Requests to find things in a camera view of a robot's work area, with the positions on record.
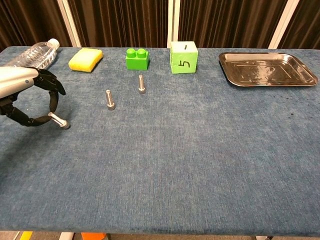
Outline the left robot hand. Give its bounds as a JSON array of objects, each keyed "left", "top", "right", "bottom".
[{"left": 0, "top": 66, "right": 67, "bottom": 127}]

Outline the green toy building brick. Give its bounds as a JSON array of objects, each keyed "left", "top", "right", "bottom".
[{"left": 125, "top": 48, "right": 151, "bottom": 71}]

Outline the shiny metal tray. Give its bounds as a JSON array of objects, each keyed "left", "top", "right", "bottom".
[{"left": 218, "top": 51, "right": 319, "bottom": 88}]

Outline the clear plastic water bottle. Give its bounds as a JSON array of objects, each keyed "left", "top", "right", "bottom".
[{"left": 3, "top": 38, "right": 60, "bottom": 70}]

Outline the white upright frame post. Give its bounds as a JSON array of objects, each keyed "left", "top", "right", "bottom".
[{"left": 166, "top": 0, "right": 180, "bottom": 49}]

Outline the dark brown curtain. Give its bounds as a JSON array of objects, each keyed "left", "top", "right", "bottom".
[{"left": 0, "top": 0, "right": 320, "bottom": 51}]

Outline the white slanted frame post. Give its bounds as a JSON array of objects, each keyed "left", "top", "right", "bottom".
[
  {"left": 56, "top": 0, "right": 82, "bottom": 48},
  {"left": 268, "top": 0, "right": 300, "bottom": 50}
]

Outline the green cube with numbers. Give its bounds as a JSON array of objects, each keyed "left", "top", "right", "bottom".
[{"left": 170, "top": 41, "right": 199, "bottom": 75}]

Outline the yellow sponge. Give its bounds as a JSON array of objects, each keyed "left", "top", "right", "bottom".
[{"left": 68, "top": 47, "right": 104, "bottom": 73}]

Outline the silver bolt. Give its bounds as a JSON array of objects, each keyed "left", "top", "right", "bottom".
[
  {"left": 47, "top": 111, "right": 71, "bottom": 130},
  {"left": 138, "top": 74, "right": 147, "bottom": 95},
  {"left": 105, "top": 89, "right": 117, "bottom": 111}
]

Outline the orange object under table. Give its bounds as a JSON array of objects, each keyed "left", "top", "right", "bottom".
[{"left": 81, "top": 232, "right": 106, "bottom": 240}]

